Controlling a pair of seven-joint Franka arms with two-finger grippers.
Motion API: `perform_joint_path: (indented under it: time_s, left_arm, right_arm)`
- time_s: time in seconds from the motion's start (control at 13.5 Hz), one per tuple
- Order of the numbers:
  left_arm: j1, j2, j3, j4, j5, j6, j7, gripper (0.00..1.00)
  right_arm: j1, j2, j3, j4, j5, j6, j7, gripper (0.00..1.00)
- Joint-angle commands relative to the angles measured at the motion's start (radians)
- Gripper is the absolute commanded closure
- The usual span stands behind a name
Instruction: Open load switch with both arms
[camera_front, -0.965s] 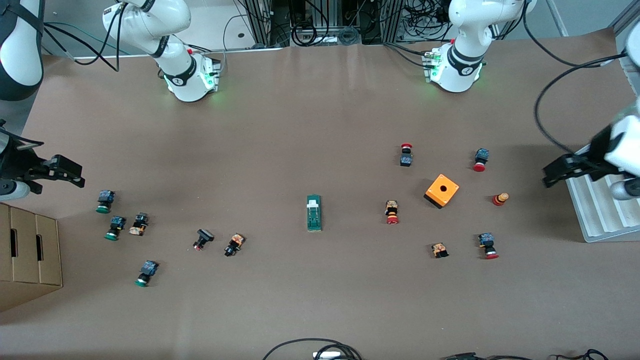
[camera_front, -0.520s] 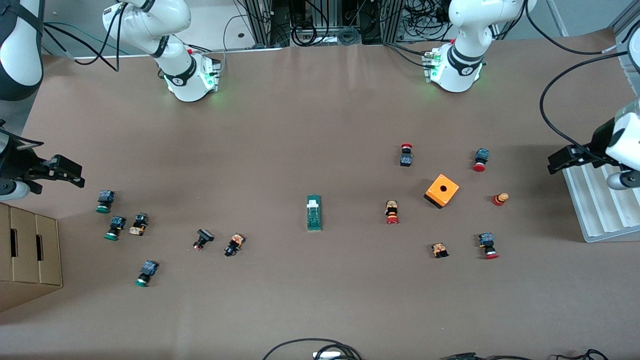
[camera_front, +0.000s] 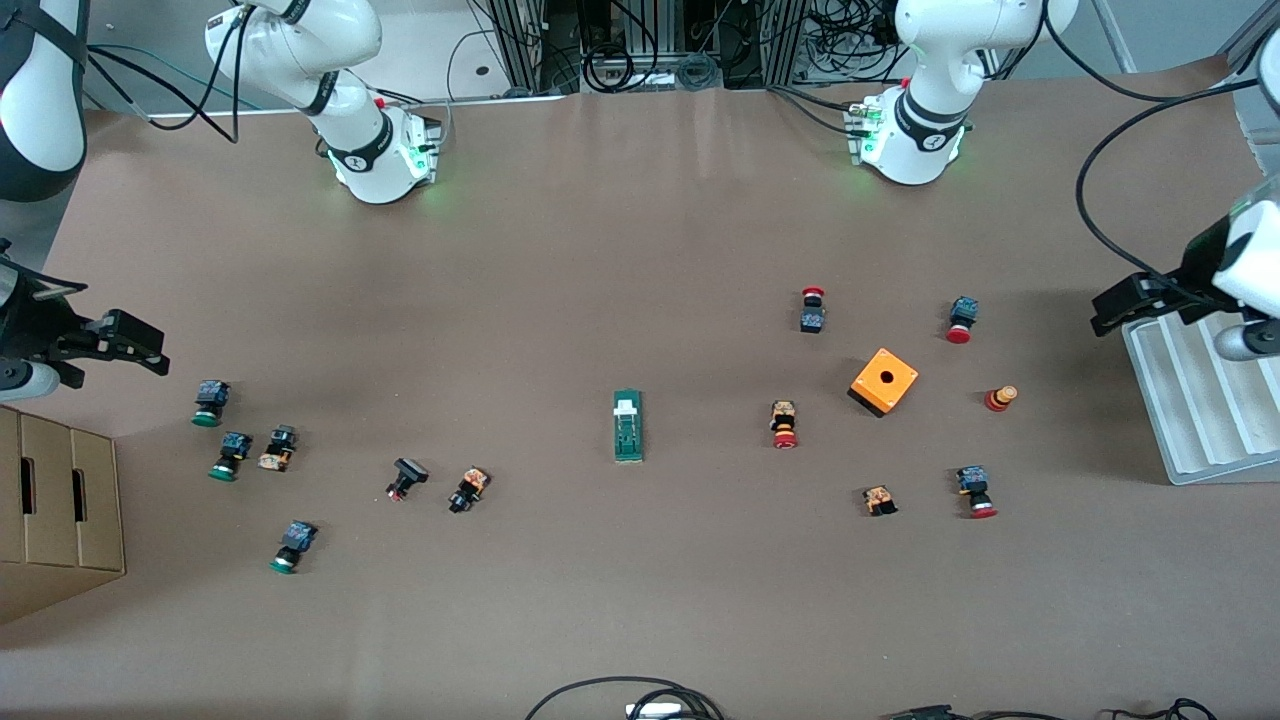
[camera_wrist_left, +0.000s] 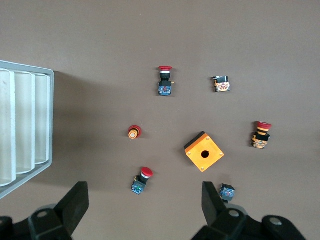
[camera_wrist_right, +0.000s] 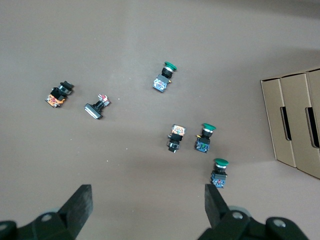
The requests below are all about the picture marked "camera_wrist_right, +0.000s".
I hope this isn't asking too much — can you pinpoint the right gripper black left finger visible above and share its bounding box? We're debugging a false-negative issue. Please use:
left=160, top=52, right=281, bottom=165
left=0, top=184, right=94, bottom=240

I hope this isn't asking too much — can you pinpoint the green mushroom push button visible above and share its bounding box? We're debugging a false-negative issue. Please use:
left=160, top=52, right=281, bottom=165
left=151, top=61, right=178, bottom=94
left=209, top=157, right=230, bottom=190
left=194, top=122, right=217, bottom=154

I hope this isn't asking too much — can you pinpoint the brown cardboard box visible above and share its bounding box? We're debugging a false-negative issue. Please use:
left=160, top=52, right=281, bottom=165
left=259, top=66, right=320, bottom=180

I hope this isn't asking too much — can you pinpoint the beige black contact block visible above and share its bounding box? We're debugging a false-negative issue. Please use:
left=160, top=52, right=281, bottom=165
left=166, top=124, right=188, bottom=154

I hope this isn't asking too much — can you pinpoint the black flat button red block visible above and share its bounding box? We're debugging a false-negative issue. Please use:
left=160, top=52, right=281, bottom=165
left=83, top=93, right=111, bottom=120

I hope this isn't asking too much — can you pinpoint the black selector switch orange block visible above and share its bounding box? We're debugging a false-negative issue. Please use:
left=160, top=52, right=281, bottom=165
left=44, top=80, right=75, bottom=109

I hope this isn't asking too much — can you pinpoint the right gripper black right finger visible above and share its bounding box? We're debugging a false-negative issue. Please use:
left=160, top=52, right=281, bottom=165
left=197, top=183, right=310, bottom=240

